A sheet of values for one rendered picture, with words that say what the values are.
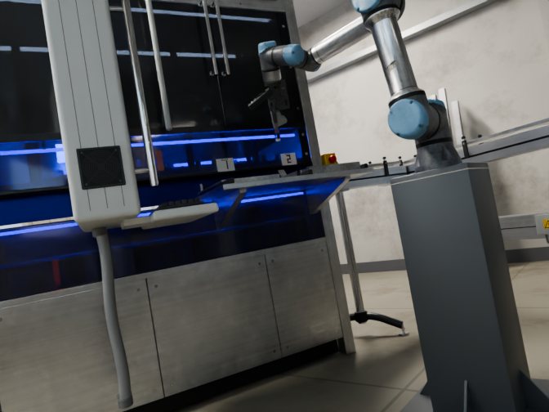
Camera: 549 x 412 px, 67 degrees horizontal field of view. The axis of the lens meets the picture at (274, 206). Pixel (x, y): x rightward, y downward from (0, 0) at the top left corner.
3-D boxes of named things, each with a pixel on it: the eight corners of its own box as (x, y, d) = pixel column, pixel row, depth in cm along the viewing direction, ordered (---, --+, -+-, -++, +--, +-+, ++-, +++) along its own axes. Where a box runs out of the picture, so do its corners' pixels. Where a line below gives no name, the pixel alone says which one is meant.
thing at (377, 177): (317, 192, 226) (312, 163, 227) (302, 196, 240) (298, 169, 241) (410, 179, 258) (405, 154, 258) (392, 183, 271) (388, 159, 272)
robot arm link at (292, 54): (311, 47, 164) (289, 49, 171) (293, 41, 155) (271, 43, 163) (310, 68, 165) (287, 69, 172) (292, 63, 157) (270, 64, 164)
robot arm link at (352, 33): (411, -11, 147) (305, 55, 179) (397, -21, 139) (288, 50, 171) (420, 20, 146) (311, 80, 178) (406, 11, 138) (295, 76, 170)
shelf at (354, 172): (189, 205, 193) (188, 201, 193) (315, 189, 225) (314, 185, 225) (223, 190, 150) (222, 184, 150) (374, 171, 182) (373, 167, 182)
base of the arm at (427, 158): (468, 165, 142) (462, 136, 142) (454, 165, 130) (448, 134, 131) (425, 174, 152) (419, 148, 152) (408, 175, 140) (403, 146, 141)
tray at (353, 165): (274, 188, 201) (272, 181, 201) (319, 182, 212) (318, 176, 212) (310, 175, 170) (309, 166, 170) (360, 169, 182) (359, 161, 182)
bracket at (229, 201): (216, 229, 189) (212, 201, 190) (222, 228, 190) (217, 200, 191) (244, 223, 159) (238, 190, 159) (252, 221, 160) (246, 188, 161)
